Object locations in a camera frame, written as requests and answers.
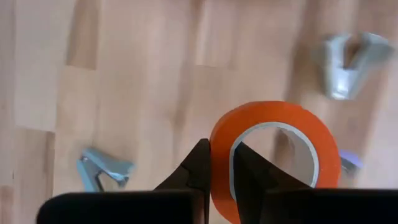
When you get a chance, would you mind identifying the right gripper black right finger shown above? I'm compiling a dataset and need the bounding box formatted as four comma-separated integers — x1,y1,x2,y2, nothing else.
233,141,398,224

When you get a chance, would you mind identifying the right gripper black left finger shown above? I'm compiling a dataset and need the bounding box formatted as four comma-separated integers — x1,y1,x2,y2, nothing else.
36,138,212,224

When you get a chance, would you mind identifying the orange tape roll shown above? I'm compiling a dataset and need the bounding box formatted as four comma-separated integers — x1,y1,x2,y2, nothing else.
208,100,342,224

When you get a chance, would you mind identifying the light blue staple remover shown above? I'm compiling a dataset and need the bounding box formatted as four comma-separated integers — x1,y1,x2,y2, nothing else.
76,147,135,193

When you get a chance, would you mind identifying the purple staple remover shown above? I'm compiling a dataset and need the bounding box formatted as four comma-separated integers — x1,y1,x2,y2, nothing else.
338,148,364,178

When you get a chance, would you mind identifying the grey-blue staple remover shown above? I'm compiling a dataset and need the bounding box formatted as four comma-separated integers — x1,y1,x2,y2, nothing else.
317,30,394,101

